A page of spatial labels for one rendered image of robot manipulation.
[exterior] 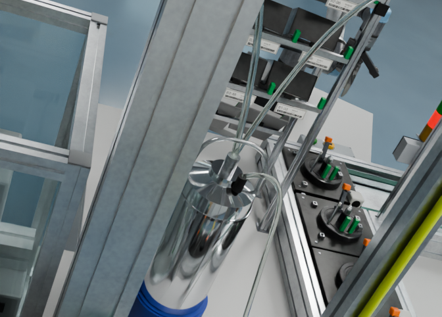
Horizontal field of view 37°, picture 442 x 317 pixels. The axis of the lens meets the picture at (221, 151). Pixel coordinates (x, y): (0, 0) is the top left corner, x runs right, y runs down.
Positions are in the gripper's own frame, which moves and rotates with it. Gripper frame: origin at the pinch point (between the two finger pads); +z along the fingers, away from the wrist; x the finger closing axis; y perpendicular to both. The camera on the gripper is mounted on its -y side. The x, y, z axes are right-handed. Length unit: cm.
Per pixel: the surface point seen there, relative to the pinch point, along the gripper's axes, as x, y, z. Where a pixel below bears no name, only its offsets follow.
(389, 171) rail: 24.6, -24.7, 11.9
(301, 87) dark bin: 72, 25, -22
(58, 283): 124, 62, 28
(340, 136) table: -7.1, -10.2, 21.3
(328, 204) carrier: 63, -1, 13
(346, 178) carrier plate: 43.4, -7.3, 12.1
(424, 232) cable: 170, 17, -50
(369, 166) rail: 27.3, -16.7, 12.2
